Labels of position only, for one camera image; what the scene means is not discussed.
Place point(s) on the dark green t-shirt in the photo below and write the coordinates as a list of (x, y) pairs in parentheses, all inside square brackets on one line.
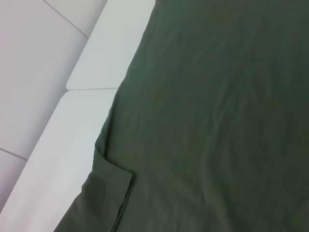
[(205, 108)]

